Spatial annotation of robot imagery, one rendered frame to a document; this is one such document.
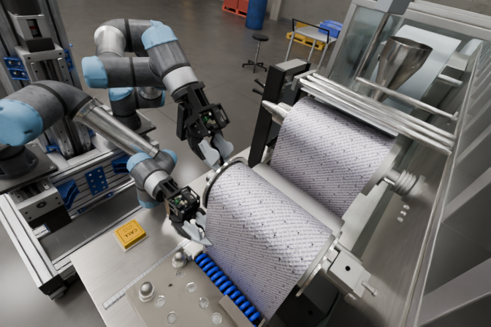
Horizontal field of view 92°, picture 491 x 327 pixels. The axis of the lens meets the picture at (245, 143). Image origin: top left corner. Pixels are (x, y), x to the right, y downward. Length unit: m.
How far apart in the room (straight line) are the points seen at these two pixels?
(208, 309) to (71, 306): 1.29
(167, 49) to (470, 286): 0.57
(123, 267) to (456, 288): 0.78
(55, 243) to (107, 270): 0.99
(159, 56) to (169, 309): 0.57
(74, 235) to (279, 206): 1.51
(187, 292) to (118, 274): 0.26
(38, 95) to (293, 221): 0.73
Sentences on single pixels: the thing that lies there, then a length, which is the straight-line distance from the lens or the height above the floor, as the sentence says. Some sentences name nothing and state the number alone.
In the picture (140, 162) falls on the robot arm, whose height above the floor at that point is 1.15.
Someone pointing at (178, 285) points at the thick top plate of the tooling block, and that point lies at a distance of 0.69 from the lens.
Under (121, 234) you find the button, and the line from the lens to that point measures 0.90.
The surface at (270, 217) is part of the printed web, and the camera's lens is 0.47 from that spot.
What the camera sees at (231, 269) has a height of 1.08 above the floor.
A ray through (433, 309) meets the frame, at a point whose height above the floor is 1.48.
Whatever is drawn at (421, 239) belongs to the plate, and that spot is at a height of 1.43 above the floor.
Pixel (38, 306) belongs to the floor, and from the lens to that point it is 1.95.
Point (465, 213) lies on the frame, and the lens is 0.39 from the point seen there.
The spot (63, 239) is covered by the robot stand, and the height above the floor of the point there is 0.21.
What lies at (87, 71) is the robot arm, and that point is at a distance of 0.68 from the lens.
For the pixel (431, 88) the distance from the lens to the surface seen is 1.31.
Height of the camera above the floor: 1.68
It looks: 39 degrees down
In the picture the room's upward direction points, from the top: 12 degrees clockwise
